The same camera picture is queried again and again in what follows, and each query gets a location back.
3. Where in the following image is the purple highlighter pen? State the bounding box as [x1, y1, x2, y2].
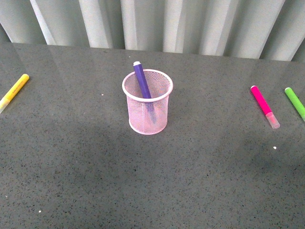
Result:
[133, 61, 156, 124]

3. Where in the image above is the pink highlighter pen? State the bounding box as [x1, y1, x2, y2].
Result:
[250, 85, 280, 129]

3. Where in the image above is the pink mesh pen cup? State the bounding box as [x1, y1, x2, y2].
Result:
[122, 69, 173, 135]

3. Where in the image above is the yellow highlighter pen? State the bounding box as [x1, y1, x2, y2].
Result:
[0, 74, 30, 113]

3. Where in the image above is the white pleated curtain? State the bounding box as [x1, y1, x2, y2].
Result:
[0, 0, 305, 62]

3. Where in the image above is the green highlighter pen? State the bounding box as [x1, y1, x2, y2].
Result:
[285, 87, 305, 121]

